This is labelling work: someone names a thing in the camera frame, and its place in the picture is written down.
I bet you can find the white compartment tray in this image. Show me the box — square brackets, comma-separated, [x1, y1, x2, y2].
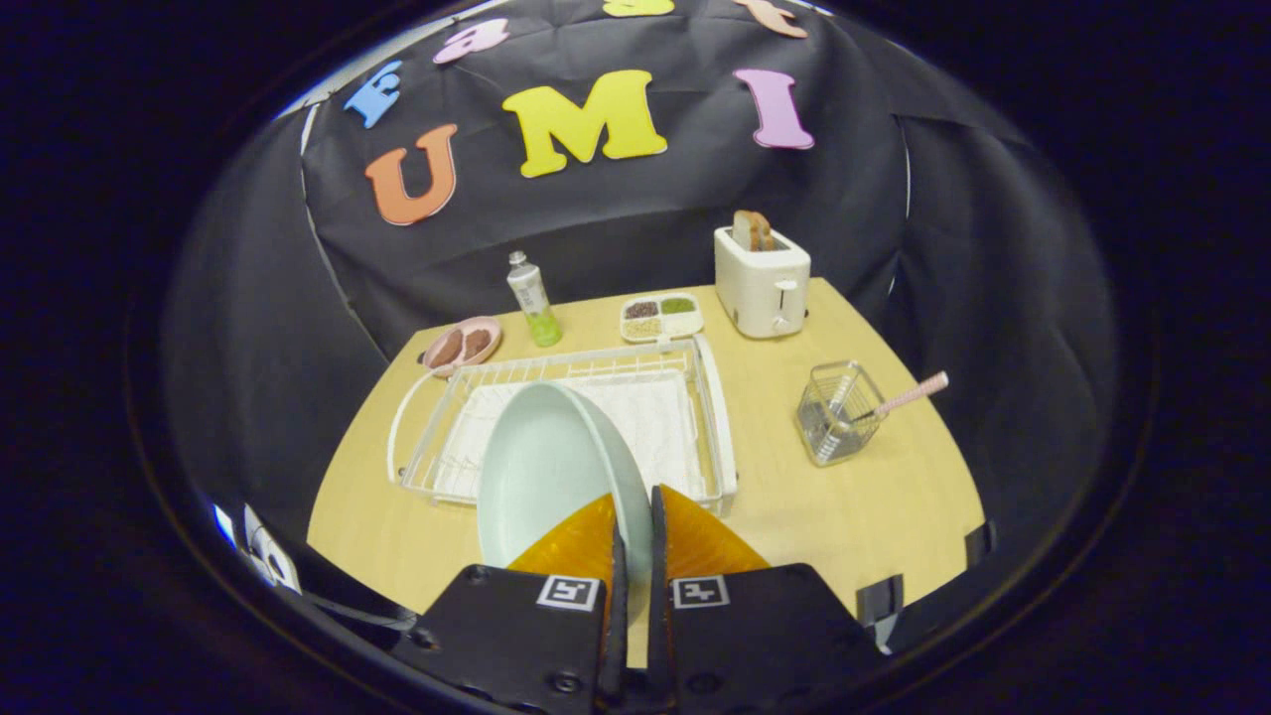
[620, 293, 706, 345]

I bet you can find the black backdrop cloth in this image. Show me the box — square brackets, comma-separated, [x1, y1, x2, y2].
[159, 0, 1113, 597]

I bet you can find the white wire dish rack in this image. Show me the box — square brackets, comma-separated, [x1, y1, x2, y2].
[385, 333, 741, 519]

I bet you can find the pale green plate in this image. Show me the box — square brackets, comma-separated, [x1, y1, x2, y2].
[477, 380, 654, 582]

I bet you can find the white drainer mat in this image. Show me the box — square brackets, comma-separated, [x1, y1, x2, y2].
[437, 372, 708, 502]

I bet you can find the pink checkered handle spoon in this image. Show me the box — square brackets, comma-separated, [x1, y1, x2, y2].
[839, 371, 950, 423]

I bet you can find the brown toast slice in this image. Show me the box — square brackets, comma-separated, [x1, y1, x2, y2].
[732, 210, 777, 253]

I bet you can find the clear bottle with green liquid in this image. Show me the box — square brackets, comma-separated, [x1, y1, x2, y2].
[506, 250, 564, 349]

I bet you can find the clear wire basket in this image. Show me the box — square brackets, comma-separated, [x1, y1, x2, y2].
[794, 359, 888, 468]

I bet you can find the pink oval dish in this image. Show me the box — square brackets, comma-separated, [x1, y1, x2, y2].
[422, 316, 504, 378]

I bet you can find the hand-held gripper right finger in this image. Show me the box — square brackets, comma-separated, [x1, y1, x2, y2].
[647, 485, 890, 715]

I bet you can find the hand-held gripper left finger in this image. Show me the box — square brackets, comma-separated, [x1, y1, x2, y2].
[392, 494, 629, 715]

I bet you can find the white toaster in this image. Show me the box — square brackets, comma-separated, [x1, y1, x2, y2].
[713, 226, 812, 341]

